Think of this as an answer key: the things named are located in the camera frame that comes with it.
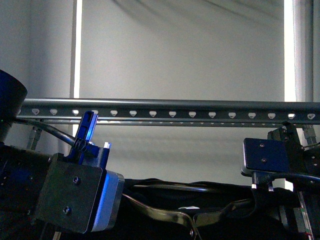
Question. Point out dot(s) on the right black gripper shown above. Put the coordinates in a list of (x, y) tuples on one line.
[(304, 175)]

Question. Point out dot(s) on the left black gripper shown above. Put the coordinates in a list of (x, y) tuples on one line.
[(22, 176)]

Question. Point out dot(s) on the black t-shirt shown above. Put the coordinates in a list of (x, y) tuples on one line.
[(266, 221)]

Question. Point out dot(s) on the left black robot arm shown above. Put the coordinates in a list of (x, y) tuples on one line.
[(12, 96)]

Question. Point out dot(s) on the right grey rack support strut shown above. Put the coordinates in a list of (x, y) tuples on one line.
[(309, 135)]

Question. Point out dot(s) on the grey rack support strut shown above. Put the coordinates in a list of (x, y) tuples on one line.
[(309, 135), (34, 137)]

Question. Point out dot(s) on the left grey rack support strut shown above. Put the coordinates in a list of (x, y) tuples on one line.
[(34, 137)]

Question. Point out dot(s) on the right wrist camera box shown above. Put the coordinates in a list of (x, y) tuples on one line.
[(264, 155)]

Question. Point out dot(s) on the blue camera mount bracket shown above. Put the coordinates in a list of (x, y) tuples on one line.
[(83, 151)]

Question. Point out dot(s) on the grey perforated clothes rail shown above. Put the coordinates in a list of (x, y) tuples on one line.
[(173, 113)]

